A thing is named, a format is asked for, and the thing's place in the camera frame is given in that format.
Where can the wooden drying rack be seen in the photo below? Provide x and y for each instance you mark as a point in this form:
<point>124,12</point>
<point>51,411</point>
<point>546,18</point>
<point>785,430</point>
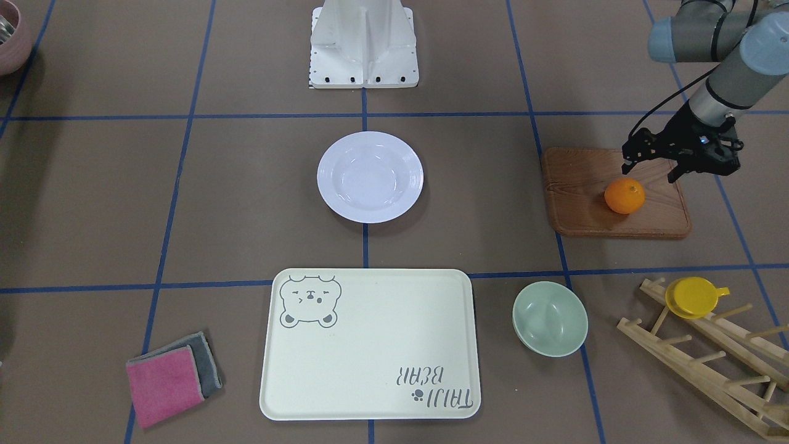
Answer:
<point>742,375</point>

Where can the orange fruit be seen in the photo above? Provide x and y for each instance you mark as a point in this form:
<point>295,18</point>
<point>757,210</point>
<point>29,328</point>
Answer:
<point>625,196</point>

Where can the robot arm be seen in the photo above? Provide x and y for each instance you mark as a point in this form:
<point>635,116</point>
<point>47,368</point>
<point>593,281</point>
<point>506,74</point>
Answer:
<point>750,55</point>

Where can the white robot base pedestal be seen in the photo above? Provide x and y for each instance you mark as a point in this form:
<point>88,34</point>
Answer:
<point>363,44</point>

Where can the yellow mug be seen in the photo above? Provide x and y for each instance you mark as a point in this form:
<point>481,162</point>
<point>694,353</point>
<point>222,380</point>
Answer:
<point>693,297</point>

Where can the pink bowl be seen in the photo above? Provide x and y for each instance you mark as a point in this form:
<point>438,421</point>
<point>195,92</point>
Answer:
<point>17,41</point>

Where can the green bowl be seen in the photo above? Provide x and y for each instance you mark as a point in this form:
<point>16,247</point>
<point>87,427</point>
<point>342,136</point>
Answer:
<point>550,319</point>

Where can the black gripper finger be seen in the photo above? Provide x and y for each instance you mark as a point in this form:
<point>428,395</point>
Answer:
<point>634,151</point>
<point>684,165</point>

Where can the white round plate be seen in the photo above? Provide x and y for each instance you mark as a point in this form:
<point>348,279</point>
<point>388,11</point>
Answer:
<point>370,177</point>

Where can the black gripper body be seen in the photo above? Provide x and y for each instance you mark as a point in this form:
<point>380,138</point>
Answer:
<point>676,133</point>

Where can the cream bear tray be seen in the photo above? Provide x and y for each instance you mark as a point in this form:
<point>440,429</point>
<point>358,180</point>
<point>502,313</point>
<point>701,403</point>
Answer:
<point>348,344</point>

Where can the wooden cutting board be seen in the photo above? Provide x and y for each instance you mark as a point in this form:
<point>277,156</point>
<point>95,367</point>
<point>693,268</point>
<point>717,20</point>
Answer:
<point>575,179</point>

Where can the pink cloth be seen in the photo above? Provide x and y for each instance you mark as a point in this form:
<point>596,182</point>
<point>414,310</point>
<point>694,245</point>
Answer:
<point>165,385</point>

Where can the grey cloth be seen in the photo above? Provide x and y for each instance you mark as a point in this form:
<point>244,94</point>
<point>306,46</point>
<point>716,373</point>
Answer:
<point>209,375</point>

